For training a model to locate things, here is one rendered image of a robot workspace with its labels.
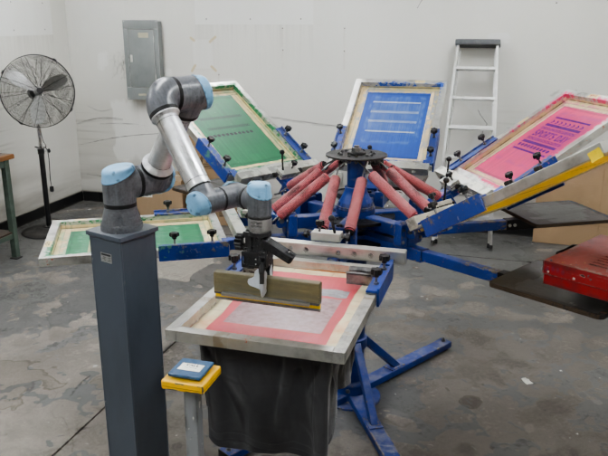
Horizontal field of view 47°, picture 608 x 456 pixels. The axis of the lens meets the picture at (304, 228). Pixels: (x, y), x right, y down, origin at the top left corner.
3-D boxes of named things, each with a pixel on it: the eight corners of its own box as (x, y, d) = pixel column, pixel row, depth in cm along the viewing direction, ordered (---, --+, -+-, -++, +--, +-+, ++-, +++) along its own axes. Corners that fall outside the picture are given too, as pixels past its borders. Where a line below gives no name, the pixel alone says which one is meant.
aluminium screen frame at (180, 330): (344, 365, 207) (345, 353, 206) (165, 340, 223) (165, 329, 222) (390, 275, 279) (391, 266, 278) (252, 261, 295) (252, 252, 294)
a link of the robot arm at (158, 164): (121, 180, 261) (166, 68, 226) (156, 175, 271) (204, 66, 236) (136, 204, 257) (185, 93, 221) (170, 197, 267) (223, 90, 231)
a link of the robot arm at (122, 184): (96, 202, 253) (93, 165, 249) (129, 195, 262) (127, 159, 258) (113, 207, 245) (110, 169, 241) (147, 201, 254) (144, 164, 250)
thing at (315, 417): (328, 470, 229) (329, 350, 217) (201, 447, 241) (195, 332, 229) (330, 464, 232) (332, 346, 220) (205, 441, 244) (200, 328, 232)
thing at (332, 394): (330, 464, 231) (331, 346, 219) (319, 462, 232) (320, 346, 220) (359, 395, 273) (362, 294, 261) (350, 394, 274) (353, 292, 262)
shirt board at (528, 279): (646, 306, 270) (650, 287, 268) (599, 337, 244) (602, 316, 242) (381, 232, 364) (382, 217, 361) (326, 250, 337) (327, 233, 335)
